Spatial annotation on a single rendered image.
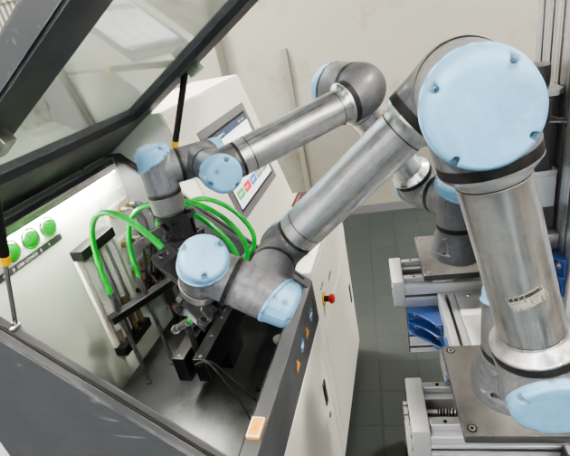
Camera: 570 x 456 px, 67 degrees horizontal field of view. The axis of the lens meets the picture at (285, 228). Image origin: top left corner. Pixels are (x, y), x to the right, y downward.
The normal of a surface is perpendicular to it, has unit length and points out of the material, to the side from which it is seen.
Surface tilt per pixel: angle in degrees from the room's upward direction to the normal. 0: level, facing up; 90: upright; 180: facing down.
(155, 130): 90
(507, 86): 82
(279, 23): 90
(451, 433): 0
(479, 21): 90
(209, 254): 45
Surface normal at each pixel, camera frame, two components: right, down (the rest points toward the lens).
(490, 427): -0.18, -0.88
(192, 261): 0.19, -0.41
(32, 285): 0.95, -0.06
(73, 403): -0.23, 0.47
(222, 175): 0.42, 0.32
